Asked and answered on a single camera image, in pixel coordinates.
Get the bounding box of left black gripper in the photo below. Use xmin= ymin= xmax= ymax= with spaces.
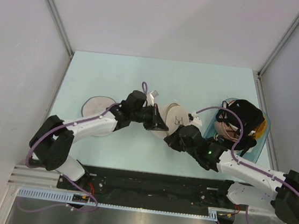
xmin=129 ymin=101 xmax=171 ymax=133

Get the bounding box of pink mesh laundry bag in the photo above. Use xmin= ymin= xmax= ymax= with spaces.
xmin=152 ymin=103 xmax=189 ymax=140

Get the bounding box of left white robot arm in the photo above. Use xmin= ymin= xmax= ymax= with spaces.
xmin=25 ymin=90 xmax=169 ymax=190

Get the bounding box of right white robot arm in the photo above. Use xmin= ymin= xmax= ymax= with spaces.
xmin=164 ymin=125 xmax=299 ymax=224

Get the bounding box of pink bra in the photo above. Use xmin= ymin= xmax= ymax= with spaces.
xmin=214 ymin=121 xmax=240 ymax=142

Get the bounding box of grey-trimmed mesh laundry bag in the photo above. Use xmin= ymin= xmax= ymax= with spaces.
xmin=76 ymin=96 xmax=115 ymax=138

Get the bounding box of black bra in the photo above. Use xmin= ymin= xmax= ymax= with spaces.
xmin=214 ymin=99 xmax=264 ymax=156

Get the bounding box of teal plastic basin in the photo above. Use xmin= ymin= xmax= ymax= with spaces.
xmin=203 ymin=98 xmax=271 ymax=163

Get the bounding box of yellow garment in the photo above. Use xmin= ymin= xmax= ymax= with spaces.
xmin=251 ymin=118 xmax=267 ymax=139

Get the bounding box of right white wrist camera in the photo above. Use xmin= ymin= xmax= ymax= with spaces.
xmin=188 ymin=112 xmax=202 ymax=128

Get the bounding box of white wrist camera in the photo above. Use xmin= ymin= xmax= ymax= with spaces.
xmin=146 ymin=90 xmax=158 ymax=106
xmin=188 ymin=112 xmax=202 ymax=128

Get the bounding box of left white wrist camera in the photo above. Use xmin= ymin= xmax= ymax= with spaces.
xmin=146 ymin=90 xmax=158 ymax=106

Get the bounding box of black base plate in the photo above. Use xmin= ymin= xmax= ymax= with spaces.
xmin=54 ymin=162 xmax=250 ymax=221

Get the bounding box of aluminium side rail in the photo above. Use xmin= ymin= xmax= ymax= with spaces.
xmin=239 ymin=73 xmax=299 ymax=224

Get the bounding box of white slotted cable duct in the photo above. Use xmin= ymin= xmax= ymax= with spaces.
xmin=17 ymin=185 xmax=236 ymax=224

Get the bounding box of right aluminium frame post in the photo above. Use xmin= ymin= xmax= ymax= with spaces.
xmin=257 ymin=13 xmax=299 ymax=78

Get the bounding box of aluminium frame post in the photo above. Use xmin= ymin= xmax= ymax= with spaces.
xmin=45 ymin=0 xmax=74 ymax=59
xmin=257 ymin=13 xmax=299 ymax=78

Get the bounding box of left aluminium frame post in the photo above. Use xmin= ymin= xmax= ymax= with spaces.
xmin=45 ymin=0 xmax=74 ymax=59

